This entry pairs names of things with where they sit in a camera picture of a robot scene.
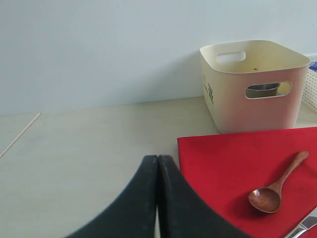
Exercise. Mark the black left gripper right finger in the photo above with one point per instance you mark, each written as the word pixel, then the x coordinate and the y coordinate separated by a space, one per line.
pixel 182 213

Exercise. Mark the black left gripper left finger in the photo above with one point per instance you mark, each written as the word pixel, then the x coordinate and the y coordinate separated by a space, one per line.
pixel 133 213

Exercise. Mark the red table cloth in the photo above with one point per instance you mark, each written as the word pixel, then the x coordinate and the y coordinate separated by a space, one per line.
pixel 223 169

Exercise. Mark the brown wooden spoon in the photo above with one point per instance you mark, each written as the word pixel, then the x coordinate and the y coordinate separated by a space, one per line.
pixel 268 199

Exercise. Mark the metal table knife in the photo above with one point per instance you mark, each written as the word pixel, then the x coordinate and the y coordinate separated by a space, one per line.
pixel 308 222

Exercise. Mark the stainless steel cup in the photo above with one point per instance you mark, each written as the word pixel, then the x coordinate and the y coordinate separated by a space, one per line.
pixel 262 90

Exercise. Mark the blue silver milk carton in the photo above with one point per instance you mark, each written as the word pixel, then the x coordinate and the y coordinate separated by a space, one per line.
pixel 313 65

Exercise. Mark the cream plastic storage bin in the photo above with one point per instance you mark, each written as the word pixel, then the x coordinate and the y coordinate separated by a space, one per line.
pixel 228 69

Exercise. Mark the white perforated plastic basket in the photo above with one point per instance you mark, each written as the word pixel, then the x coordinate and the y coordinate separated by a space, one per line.
pixel 309 97

